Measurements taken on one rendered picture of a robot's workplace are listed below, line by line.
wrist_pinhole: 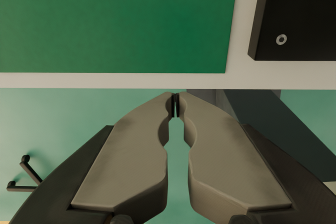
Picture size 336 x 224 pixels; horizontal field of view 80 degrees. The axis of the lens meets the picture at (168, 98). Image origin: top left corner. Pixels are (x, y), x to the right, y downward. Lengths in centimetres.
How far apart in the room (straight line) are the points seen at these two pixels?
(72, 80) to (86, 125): 104
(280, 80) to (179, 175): 126
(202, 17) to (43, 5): 15
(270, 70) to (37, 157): 151
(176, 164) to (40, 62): 120
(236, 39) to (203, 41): 3
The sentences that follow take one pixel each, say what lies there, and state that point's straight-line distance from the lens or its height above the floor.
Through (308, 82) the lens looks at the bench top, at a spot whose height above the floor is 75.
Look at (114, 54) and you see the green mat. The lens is 22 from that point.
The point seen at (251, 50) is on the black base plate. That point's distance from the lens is 22.
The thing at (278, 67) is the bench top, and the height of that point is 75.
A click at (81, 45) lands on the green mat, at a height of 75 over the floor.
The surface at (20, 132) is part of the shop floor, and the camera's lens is 152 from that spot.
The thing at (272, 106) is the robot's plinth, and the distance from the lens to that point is 78.
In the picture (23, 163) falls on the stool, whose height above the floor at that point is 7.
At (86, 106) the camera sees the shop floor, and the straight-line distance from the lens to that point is 121.
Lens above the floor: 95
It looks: 62 degrees down
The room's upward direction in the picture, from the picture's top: 177 degrees counter-clockwise
